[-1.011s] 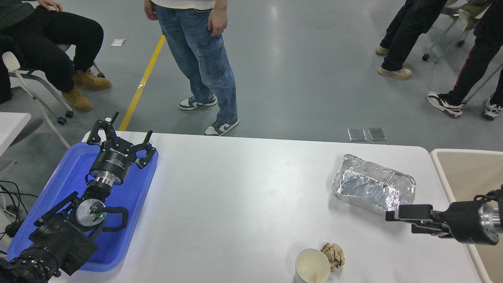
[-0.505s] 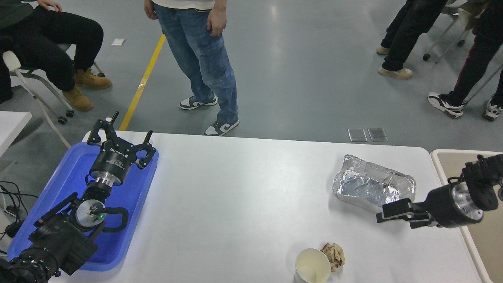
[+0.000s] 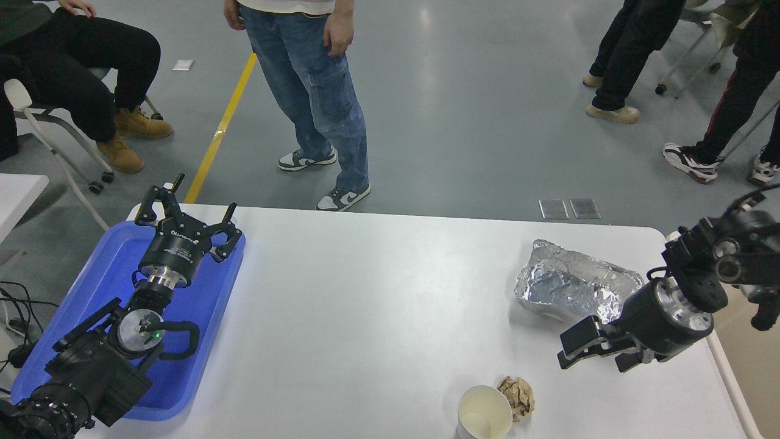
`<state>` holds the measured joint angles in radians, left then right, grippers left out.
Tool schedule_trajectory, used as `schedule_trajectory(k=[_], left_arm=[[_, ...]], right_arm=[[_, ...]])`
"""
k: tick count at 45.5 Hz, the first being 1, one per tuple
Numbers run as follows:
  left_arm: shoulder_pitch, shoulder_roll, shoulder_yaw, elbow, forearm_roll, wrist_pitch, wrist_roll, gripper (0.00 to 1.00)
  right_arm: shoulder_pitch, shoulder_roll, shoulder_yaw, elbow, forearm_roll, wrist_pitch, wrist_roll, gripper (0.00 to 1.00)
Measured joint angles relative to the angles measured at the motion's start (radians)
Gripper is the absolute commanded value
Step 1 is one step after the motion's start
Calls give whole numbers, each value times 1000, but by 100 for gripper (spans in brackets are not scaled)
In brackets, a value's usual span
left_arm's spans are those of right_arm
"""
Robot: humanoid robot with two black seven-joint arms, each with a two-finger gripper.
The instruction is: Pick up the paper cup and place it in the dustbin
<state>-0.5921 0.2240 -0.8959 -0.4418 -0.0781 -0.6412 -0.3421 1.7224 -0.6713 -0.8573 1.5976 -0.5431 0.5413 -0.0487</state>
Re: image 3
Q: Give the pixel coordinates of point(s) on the blue plastic tray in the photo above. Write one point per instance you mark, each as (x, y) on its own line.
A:
(207, 305)

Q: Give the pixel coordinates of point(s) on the black plug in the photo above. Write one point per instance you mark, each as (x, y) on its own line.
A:
(21, 355)

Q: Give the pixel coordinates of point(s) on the tan green cloth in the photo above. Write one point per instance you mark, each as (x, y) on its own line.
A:
(728, 24)

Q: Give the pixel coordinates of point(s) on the person's left hand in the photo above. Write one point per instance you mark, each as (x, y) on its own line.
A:
(339, 30)

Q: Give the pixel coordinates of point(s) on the white side table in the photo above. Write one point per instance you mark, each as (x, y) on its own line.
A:
(18, 195)

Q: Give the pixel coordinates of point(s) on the person's right hand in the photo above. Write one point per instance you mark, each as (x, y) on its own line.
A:
(234, 13)

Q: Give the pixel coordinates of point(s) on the crumpled tan paper ball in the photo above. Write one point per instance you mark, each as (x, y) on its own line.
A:
(518, 396)

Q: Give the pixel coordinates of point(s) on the person's hand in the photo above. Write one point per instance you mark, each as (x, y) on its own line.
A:
(78, 6)

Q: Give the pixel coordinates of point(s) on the grey floor plate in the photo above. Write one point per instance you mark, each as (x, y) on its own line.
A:
(554, 208)
(585, 208)

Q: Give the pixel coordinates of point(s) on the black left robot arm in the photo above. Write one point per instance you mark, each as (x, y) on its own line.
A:
(91, 372)

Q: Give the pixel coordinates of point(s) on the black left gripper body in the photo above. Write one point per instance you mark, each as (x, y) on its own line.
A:
(173, 253)

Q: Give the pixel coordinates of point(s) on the white paper scrap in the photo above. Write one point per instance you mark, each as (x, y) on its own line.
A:
(183, 65)

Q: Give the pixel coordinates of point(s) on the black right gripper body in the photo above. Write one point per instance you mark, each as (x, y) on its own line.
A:
(649, 326)

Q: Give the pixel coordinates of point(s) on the white wheeled chair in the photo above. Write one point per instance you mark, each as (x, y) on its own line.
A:
(55, 149)

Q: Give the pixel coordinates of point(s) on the grey wheeled chair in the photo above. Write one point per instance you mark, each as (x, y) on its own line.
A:
(685, 58)

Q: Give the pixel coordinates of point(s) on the silver foil tray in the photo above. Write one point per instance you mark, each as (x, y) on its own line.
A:
(567, 283)

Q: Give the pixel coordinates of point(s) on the white paper cup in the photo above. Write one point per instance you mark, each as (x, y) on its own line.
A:
(484, 411)

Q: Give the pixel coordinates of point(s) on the large pale bin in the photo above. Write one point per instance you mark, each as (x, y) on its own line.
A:
(749, 378)

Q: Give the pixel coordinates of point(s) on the person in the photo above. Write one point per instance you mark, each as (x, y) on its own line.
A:
(740, 91)
(634, 42)
(73, 55)
(323, 91)

